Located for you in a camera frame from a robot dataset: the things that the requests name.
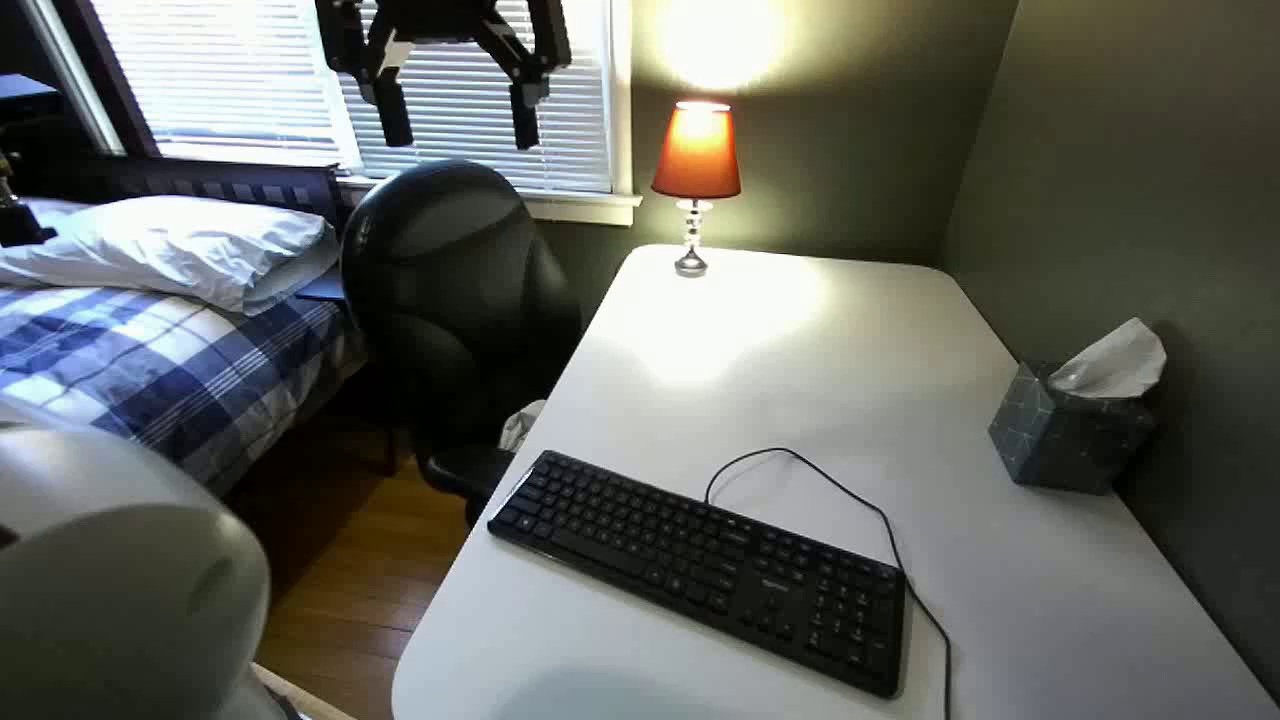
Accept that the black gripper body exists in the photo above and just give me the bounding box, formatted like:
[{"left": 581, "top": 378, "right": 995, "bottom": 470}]
[{"left": 369, "top": 0, "right": 506, "bottom": 47}]

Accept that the black computer keyboard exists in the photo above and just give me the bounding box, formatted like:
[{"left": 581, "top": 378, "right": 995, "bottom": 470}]
[{"left": 483, "top": 449, "right": 912, "bottom": 705}]

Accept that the dark wooden bed headboard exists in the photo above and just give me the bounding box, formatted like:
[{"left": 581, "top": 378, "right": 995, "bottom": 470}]
[{"left": 75, "top": 147, "right": 350, "bottom": 222}]

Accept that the orange shade table lamp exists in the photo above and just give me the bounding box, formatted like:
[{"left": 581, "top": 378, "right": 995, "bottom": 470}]
[{"left": 646, "top": 97, "right": 745, "bottom": 281}]

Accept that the black office chair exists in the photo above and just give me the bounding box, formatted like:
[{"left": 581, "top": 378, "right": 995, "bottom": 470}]
[{"left": 338, "top": 154, "right": 584, "bottom": 528}]

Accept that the white pillow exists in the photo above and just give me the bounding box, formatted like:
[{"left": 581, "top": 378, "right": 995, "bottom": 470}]
[{"left": 0, "top": 193, "right": 344, "bottom": 321}]

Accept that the blue white plaid blanket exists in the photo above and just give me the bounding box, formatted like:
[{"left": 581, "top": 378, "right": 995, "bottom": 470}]
[{"left": 0, "top": 274, "right": 369, "bottom": 497}]

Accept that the small black device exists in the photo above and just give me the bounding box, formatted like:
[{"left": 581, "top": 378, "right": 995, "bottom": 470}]
[{"left": 0, "top": 147, "right": 59, "bottom": 251}]

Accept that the grey patterned tissue box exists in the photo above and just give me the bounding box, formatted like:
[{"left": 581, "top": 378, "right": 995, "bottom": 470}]
[{"left": 983, "top": 360, "right": 1161, "bottom": 497}]

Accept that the white tissue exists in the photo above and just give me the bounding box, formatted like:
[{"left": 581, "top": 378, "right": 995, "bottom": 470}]
[{"left": 1043, "top": 312, "right": 1173, "bottom": 402}]

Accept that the white window frame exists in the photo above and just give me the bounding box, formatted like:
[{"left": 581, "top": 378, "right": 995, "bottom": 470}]
[{"left": 313, "top": 0, "right": 646, "bottom": 233}]

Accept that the dark diagonal post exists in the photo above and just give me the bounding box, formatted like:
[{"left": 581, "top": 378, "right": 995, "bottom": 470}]
[{"left": 15, "top": 0, "right": 168, "bottom": 161}]

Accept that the black keyboard cable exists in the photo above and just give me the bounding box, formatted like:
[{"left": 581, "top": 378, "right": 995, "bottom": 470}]
[{"left": 701, "top": 445, "right": 959, "bottom": 720}]

